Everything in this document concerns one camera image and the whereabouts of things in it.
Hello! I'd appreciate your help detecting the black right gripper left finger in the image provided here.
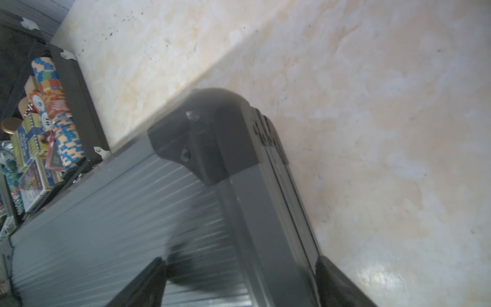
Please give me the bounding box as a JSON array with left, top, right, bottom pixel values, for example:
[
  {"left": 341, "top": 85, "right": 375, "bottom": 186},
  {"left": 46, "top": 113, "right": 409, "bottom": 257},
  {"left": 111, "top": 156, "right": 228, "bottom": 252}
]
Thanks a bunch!
[{"left": 106, "top": 257, "right": 167, "bottom": 307}]

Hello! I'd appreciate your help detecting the large dark grey poker case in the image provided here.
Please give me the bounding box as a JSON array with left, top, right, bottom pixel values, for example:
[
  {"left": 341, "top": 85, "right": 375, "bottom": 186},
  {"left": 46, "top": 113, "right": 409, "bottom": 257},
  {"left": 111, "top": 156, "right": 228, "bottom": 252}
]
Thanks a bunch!
[{"left": 10, "top": 88, "right": 320, "bottom": 306}]

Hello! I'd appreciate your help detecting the medium black poker case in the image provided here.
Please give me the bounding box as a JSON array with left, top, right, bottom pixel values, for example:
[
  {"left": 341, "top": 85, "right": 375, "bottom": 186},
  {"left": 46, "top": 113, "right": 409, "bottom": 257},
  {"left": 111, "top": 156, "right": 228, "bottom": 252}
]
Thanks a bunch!
[{"left": 1, "top": 10, "right": 111, "bottom": 235}]

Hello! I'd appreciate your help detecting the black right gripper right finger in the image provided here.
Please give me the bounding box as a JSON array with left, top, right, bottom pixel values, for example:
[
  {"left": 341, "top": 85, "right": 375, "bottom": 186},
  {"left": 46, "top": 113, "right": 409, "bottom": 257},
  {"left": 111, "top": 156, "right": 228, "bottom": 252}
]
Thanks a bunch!
[{"left": 315, "top": 256, "right": 377, "bottom": 307}]

